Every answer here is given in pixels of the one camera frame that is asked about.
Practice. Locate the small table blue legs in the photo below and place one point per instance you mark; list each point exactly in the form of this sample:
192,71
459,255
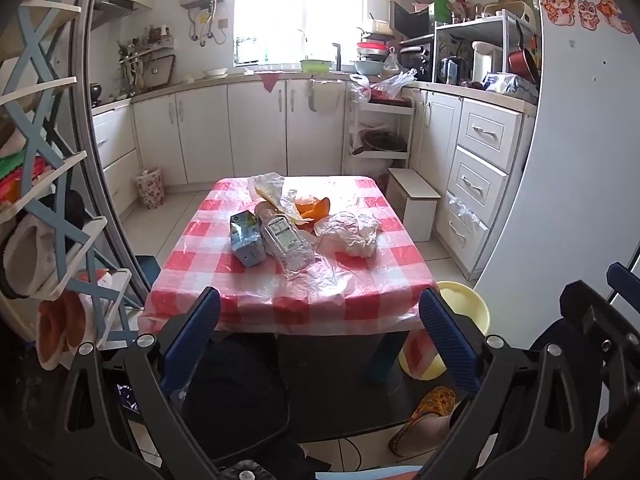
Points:
385,360

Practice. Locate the yellow clear plastic wrapper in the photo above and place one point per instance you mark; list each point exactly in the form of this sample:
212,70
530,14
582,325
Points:
267,187

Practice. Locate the clear plastic bottle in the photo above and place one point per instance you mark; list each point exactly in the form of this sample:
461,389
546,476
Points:
285,237

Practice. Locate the white step stool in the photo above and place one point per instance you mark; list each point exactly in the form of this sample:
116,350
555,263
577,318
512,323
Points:
415,200

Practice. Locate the red saucepan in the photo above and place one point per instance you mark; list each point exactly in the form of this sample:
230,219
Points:
522,62

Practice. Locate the white metal shelf rack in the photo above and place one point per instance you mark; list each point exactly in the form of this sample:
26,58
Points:
505,22

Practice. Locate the blue white shoe rack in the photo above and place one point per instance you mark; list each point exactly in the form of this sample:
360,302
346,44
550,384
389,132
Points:
35,125

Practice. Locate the red lion sticker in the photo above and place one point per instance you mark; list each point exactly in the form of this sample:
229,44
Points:
590,14
557,1
614,7

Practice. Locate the white refrigerator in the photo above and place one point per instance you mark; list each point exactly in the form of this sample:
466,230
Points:
575,160

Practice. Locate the range hood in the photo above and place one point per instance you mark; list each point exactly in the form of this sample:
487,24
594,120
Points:
117,5

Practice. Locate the utensil rail with utensils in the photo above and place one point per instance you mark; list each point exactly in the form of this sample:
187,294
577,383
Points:
140,62

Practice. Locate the green cutting board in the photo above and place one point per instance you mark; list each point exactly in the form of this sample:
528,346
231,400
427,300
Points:
441,7

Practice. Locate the white kitchen base cabinets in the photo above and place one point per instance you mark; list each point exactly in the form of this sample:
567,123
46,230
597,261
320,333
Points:
205,130

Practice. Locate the white kitchen appliance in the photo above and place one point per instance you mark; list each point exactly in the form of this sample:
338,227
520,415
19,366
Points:
486,62

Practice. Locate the plain orange slipper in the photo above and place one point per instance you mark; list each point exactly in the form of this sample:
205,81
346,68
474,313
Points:
57,330

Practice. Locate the yellow plastic basin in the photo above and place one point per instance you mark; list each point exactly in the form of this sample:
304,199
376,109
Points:
465,305

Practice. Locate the kitchen window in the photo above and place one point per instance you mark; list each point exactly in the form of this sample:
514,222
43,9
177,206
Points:
300,5

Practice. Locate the black faucet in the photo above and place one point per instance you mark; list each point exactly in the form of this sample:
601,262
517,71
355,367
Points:
337,57

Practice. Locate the blue white package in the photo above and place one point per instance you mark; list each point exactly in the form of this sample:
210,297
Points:
507,84

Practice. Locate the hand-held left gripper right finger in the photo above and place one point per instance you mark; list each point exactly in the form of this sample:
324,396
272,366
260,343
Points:
447,340

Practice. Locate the white drawer cabinet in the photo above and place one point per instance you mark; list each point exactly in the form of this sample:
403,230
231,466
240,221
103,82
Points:
482,160

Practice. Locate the white plastic bag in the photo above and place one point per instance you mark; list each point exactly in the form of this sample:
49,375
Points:
350,232

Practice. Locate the white trolley rack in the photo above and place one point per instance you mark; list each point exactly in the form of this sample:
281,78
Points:
352,125

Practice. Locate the pink cloth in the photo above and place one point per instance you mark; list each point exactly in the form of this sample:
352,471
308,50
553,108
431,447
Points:
267,82

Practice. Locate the grey door frame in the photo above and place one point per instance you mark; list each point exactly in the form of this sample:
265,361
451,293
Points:
85,110

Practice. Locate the white hanging bin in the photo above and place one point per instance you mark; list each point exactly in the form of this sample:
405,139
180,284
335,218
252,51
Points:
325,95

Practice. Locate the green basin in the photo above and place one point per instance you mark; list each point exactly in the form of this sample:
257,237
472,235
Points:
316,65

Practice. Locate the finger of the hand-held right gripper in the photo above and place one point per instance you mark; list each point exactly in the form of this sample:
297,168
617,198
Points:
625,282
595,312

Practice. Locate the floral waste bin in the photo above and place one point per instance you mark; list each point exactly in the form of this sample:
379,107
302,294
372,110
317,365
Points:
150,190

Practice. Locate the black kettle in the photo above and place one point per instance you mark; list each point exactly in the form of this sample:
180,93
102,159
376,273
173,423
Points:
450,71

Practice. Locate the black toaster oven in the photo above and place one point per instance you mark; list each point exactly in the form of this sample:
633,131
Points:
417,62

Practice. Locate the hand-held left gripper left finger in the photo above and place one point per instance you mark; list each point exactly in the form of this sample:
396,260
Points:
195,330

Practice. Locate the dark blue box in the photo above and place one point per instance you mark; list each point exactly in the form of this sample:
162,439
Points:
147,272

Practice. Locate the red checked plastic tablecloth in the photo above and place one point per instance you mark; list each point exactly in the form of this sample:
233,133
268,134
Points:
210,265

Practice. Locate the stack of bowls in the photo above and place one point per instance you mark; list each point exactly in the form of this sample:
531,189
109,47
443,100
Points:
372,52

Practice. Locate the clear plastic bag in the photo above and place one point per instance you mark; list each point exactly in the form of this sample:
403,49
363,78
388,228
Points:
390,84

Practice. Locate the blue green drink carton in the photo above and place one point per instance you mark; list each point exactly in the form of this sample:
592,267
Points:
245,237

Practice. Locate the patterned orange slipper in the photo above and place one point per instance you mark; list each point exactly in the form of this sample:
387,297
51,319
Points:
425,412

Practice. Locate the white slipper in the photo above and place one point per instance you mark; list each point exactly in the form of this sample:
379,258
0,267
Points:
30,255

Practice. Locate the dark wok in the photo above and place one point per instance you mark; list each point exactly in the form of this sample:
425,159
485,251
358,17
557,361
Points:
382,141

